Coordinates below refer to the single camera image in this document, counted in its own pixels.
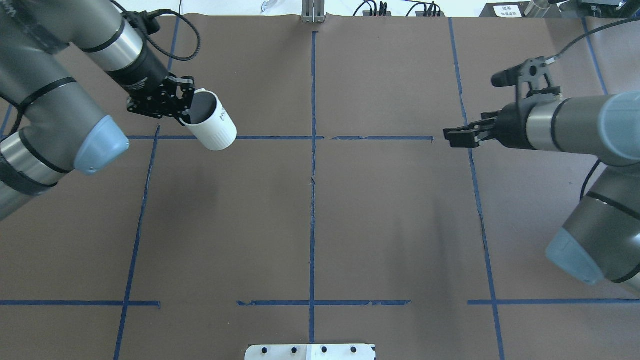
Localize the right black USB hub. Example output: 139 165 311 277
415 1 446 18

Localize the brown paper table cover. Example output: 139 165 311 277
1 14 639 360

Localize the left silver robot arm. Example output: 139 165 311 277
0 0 195 219

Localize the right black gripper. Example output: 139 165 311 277
443 102 531 150

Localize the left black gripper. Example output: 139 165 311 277
126 75 195 126

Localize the silver metal cup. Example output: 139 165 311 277
523 0 552 19

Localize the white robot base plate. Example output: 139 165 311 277
244 343 378 360

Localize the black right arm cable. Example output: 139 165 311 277
545 19 640 201

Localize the aluminium frame post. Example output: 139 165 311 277
301 0 327 24

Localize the black usb hub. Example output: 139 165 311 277
353 0 393 18
415 1 446 18

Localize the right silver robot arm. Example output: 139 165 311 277
443 88 640 294

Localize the white ribbed HOME mug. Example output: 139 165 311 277
179 88 238 151

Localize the black box with label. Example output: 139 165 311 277
478 1 529 19

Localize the left black USB hub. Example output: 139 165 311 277
353 0 393 18

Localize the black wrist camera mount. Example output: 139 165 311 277
490 56 562 102

